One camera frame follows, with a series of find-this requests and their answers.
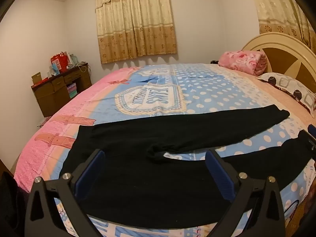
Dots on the teal box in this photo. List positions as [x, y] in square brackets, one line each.
[54, 69]

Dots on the red gift bag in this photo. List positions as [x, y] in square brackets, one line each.
[60, 61]

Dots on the brown wooden desk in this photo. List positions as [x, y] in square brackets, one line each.
[51, 93]

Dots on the wide beige patterned curtain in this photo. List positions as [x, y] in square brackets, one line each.
[133, 22]

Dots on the dark cloth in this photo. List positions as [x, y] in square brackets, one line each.
[9, 202]

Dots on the pink and blue printed blanket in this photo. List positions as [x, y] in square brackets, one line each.
[197, 88]

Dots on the white paper bags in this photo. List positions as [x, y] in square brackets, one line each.
[72, 58]

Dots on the flat red box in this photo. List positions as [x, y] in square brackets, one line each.
[39, 83]

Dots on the stack of pastel boxes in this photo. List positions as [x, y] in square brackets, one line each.
[72, 90]

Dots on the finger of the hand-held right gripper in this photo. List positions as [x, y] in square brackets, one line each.
[312, 140]

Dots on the brown cardboard piece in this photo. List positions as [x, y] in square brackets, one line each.
[36, 77]

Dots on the folded pink floral blanket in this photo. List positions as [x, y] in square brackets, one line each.
[242, 60]

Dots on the peach bed sheet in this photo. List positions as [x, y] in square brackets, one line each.
[279, 101]

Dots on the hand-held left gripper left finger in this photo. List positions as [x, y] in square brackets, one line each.
[90, 175]

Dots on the small black object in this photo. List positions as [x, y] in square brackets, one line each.
[214, 62]

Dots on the white pillow with brown print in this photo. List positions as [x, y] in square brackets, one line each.
[288, 86]

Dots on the cream and brown headboard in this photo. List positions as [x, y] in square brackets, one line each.
[286, 51]

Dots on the black pants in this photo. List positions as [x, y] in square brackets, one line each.
[153, 138]

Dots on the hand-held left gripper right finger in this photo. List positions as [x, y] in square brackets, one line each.
[220, 175]

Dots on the narrow beige patterned curtain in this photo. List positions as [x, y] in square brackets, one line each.
[279, 7]

